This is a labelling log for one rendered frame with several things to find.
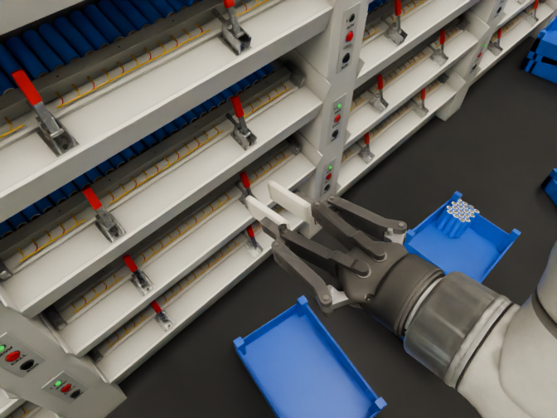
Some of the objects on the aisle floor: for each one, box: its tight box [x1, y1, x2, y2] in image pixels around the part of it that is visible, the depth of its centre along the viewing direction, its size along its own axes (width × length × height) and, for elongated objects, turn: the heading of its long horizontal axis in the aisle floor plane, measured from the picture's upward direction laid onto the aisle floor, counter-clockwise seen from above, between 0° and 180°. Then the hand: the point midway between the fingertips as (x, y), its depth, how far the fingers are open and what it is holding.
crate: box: [403, 191, 521, 284], centre depth 113 cm, size 30×20×8 cm
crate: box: [233, 295, 387, 418], centre depth 98 cm, size 30×20×8 cm
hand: (278, 209), depth 52 cm, fingers open, 3 cm apart
